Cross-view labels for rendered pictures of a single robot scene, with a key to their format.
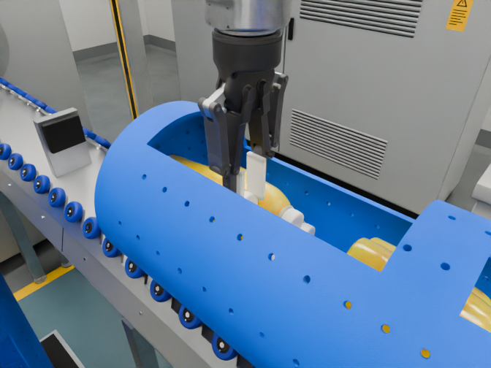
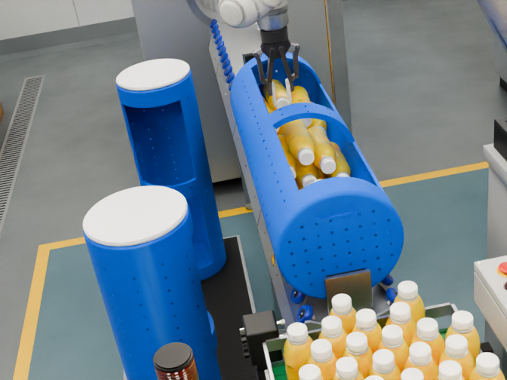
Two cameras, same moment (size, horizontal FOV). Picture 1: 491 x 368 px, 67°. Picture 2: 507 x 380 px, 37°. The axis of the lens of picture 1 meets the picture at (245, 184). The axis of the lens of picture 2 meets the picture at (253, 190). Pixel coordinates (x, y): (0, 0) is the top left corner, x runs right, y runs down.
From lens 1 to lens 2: 1.85 m
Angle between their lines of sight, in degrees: 37
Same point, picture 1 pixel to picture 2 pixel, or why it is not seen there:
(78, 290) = not seen: hidden behind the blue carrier
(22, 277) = (238, 200)
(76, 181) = not seen: hidden behind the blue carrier
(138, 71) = (334, 26)
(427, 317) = (267, 125)
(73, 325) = (257, 246)
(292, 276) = (253, 115)
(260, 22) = (265, 26)
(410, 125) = not seen: outside the picture
